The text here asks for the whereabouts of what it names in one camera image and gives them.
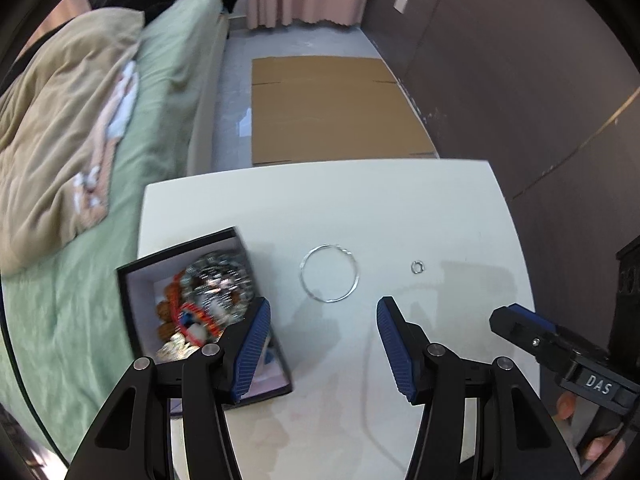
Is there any black jewelry box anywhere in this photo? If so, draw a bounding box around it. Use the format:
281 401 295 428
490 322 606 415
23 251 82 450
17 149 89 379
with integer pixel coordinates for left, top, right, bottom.
116 226 293 411

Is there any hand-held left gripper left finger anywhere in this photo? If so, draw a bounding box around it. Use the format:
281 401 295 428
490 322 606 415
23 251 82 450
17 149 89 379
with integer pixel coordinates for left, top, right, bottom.
65 296 273 480

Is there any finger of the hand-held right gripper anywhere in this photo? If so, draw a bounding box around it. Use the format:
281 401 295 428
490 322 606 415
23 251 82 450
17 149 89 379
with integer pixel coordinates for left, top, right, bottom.
489 307 608 381
507 303 566 335

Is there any white translucent pouch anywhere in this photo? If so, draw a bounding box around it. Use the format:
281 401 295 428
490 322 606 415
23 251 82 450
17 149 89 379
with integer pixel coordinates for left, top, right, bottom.
157 322 216 361

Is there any red string bracelet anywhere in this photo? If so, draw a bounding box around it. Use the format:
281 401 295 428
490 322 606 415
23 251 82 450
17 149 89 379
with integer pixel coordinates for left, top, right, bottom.
170 270 226 346

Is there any thin silver bangle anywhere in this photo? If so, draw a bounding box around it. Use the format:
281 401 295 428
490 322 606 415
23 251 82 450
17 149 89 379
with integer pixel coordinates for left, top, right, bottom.
300 242 360 303

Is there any flat cardboard sheet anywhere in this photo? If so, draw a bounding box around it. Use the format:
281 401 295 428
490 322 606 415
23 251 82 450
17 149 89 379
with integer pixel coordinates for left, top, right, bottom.
250 56 441 167

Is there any person's right hand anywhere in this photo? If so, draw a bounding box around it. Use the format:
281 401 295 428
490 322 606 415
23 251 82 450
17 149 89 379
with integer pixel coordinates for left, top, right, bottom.
555 391 626 463

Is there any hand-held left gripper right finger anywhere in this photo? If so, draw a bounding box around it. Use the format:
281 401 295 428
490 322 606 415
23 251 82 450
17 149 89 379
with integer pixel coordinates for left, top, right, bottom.
376 296 583 480

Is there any brown seed bead bracelet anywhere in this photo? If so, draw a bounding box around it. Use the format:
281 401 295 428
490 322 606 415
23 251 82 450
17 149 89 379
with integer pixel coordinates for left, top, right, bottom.
154 280 191 341

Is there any beige duvet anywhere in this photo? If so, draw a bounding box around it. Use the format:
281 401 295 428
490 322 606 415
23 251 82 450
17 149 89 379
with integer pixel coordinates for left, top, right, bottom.
0 7 146 273

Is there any bed with green sheet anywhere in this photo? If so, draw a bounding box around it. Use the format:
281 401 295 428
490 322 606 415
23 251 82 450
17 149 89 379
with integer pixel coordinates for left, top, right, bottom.
0 0 231 461

